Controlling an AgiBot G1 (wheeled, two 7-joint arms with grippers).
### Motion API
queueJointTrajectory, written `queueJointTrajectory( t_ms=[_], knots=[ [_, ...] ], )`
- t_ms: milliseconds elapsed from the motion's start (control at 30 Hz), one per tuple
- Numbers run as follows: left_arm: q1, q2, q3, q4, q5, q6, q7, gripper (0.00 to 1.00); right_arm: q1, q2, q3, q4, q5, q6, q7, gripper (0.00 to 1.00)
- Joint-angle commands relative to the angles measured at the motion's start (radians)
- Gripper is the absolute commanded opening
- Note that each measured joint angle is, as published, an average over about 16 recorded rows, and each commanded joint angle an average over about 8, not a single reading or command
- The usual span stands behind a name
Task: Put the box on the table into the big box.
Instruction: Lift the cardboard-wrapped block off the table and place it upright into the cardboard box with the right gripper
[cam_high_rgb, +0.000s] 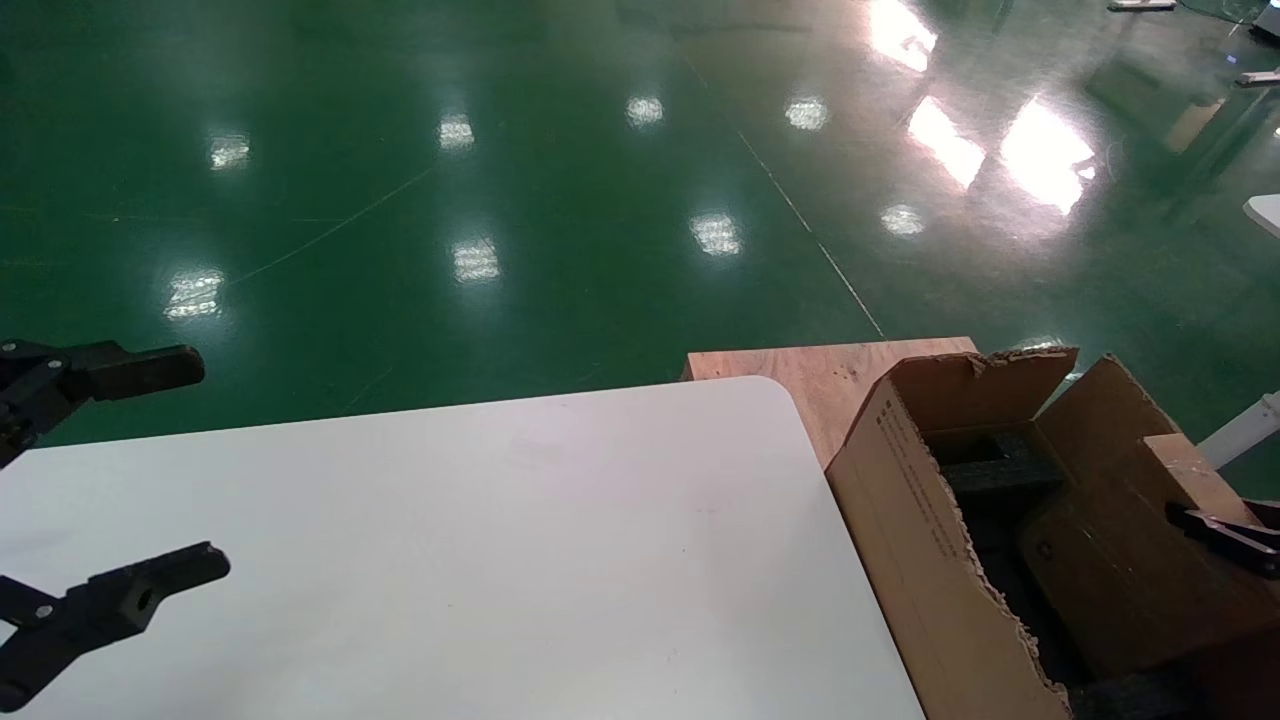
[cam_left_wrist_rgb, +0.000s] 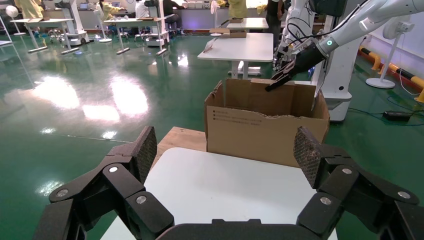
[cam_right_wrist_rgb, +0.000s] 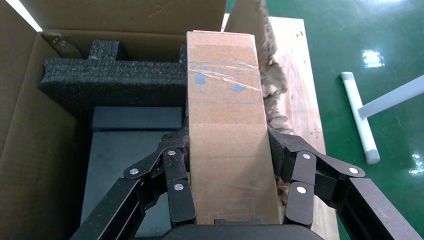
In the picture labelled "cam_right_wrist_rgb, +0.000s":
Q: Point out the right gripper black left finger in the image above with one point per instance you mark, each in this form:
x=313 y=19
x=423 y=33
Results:
x=175 y=198

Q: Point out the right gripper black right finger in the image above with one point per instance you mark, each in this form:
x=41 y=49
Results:
x=299 y=205

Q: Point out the small brown cardboard box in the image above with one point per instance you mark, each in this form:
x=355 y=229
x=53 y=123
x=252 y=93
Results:
x=228 y=149

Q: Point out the large open cardboard box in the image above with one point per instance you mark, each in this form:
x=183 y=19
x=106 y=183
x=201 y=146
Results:
x=33 y=149

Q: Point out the blue-grey flat slab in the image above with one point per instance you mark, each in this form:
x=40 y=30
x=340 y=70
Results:
x=126 y=149

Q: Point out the wooden plywood pallet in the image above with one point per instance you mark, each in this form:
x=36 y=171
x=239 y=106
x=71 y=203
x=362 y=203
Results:
x=298 y=82

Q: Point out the black speckled foam block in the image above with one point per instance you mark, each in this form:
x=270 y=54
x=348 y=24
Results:
x=116 y=79

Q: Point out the white tubular floor frame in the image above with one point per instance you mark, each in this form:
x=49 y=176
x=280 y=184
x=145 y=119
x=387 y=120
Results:
x=359 y=116

